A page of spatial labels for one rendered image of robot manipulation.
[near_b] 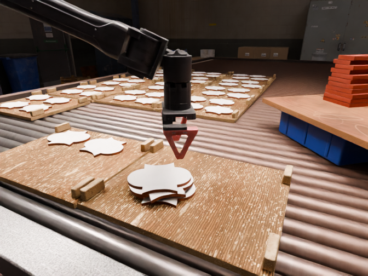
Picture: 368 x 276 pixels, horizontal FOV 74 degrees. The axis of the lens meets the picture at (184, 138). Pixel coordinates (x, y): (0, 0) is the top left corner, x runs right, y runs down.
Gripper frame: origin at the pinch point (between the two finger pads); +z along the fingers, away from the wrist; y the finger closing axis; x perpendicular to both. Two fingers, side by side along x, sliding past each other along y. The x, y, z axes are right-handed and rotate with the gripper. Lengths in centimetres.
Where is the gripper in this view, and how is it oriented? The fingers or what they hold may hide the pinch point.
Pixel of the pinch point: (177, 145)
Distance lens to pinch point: 55.4
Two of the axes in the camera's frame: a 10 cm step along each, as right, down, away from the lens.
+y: 1.1, 3.9, -9.2
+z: 0.0, 9.2, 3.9
